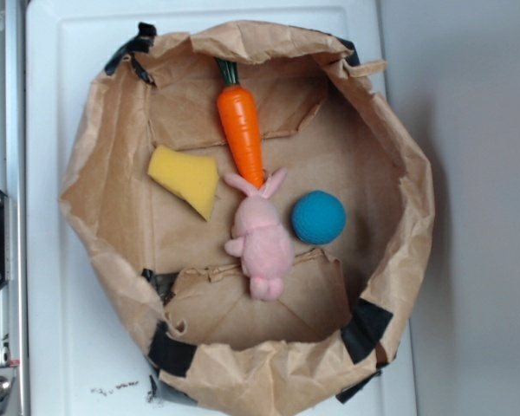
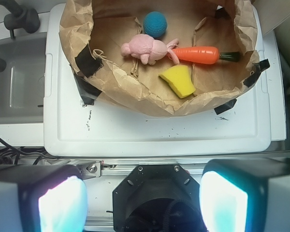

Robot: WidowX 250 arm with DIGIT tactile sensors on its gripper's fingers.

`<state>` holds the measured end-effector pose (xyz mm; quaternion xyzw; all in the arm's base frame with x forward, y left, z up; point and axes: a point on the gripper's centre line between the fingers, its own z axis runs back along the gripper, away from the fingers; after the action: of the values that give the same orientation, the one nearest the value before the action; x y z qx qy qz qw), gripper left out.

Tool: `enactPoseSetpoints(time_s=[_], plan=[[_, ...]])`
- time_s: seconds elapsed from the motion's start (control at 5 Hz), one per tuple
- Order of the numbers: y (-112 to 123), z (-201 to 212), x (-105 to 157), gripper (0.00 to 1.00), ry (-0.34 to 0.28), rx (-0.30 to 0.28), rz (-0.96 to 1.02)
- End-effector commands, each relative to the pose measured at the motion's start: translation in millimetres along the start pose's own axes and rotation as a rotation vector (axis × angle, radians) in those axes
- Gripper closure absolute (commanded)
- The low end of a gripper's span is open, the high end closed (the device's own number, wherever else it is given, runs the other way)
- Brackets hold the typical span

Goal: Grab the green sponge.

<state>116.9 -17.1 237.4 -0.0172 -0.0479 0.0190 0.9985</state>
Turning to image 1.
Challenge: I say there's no brown paper bag bin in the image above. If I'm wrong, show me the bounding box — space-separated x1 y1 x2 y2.
60 21 435 415

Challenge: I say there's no blue knitted ball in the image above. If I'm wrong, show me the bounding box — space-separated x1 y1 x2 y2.
291 191 347 245

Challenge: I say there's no yellow sponge piece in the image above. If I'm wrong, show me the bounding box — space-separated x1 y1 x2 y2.
147 146 219 221

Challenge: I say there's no orange toy carrot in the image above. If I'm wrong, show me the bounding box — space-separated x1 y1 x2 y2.
215 57 264 188

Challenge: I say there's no pink plush bunny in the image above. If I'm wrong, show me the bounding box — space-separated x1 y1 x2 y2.
224 168 295 301

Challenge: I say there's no white plastic tray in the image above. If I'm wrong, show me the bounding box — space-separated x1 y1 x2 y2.
24 3 419 416

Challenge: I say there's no aluminium frame rail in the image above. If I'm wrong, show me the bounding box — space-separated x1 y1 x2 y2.
0 1 30 415

